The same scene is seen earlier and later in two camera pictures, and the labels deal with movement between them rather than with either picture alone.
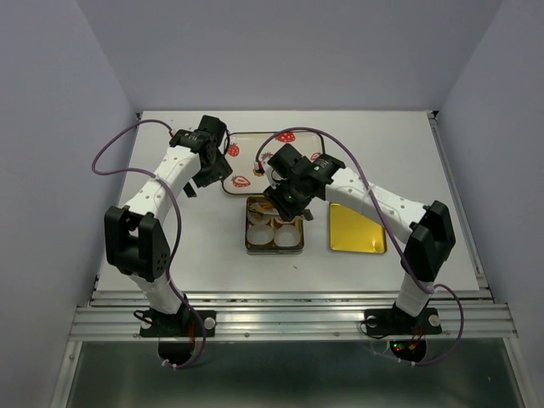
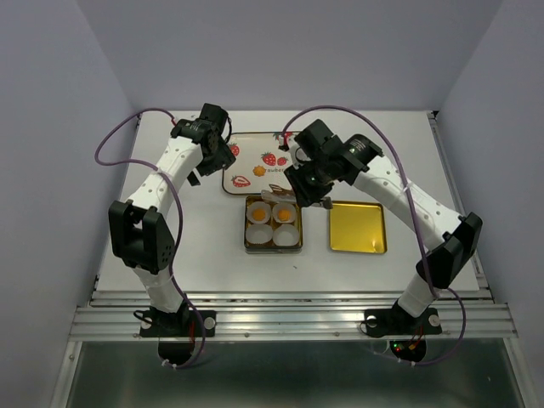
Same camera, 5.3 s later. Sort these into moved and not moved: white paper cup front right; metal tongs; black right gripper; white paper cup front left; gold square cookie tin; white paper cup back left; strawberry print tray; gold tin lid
Moved: metal tongs; black right gripper
Not moved: gold square cookie tin; strawberry print tray; gold tin lid; white paper cup front right; white paper cup back left; white paper cup front left
